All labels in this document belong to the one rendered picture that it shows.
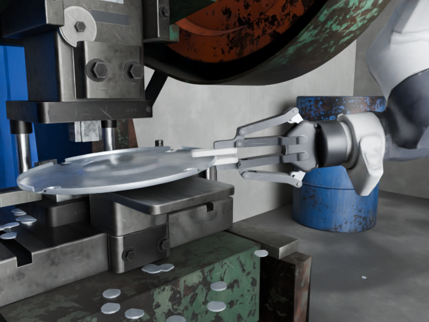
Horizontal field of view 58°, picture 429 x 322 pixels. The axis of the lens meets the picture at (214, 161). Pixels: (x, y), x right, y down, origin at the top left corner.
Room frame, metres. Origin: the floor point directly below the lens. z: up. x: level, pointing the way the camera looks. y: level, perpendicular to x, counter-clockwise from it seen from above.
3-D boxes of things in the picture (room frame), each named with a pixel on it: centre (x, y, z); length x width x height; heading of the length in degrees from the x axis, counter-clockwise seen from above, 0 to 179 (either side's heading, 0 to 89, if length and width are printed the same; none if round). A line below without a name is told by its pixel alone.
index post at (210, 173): (0.71, 0.01, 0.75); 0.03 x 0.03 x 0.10; 44
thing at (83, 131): (0.67, 0.22, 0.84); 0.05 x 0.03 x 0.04; 134
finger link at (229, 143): (0.60, -0.02, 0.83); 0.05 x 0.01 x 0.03; 96
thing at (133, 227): (0.55, 0.11, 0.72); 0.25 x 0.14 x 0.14; 44
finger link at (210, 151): (0.60, 0.00, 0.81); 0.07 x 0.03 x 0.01; 96
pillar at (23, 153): (0.66, 0.33, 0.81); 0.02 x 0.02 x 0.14
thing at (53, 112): (0.68, 0.23, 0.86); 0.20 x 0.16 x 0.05; 134
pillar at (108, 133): (0.78, 0.21, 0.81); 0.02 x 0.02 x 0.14
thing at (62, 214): (0.68, 0.23, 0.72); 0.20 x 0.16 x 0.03; 134
